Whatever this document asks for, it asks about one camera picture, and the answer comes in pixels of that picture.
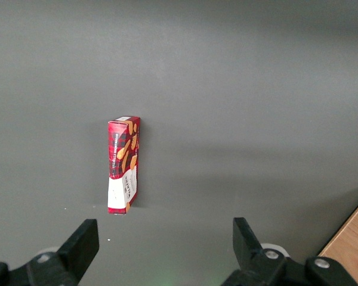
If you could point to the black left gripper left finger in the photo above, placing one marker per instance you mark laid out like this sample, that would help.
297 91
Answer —
74 250

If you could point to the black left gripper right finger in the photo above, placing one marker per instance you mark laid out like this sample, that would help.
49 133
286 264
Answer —
250 256

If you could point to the red tartan shortbread box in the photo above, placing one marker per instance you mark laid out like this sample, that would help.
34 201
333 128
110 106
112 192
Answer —
122 167

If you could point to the wooden box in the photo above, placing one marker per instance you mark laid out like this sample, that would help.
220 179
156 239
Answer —
352 238

